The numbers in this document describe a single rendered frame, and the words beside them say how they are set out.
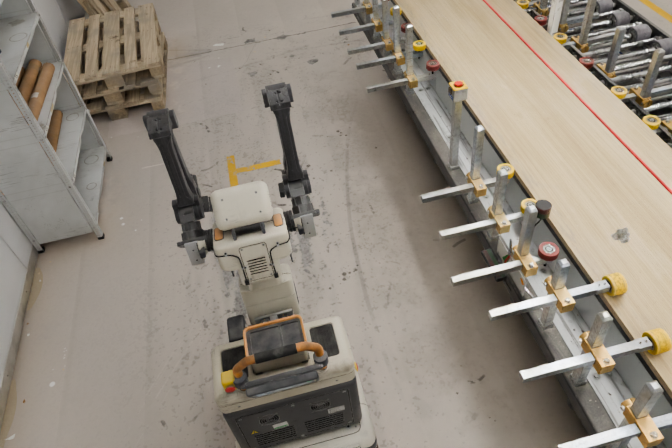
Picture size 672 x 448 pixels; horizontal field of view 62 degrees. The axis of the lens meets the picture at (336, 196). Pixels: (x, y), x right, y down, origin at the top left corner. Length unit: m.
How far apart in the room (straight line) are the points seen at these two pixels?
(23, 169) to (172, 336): 1.35
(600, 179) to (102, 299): 2.91
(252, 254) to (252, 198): 0.22
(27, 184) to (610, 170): 3.27
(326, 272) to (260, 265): 1.38
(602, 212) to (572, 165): 0.31
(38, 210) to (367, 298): 2.17
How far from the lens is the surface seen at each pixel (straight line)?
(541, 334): 2.44
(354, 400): 2.43
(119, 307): 3.72
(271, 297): 2.38
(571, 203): 2.65
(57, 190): 3.90
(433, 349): 3.15
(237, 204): 2.03
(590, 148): 2.96
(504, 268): 2.40
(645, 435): 2.04
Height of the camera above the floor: 2.73
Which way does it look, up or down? 44 degrees down
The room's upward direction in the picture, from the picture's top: 8 degrees counter-clockwise
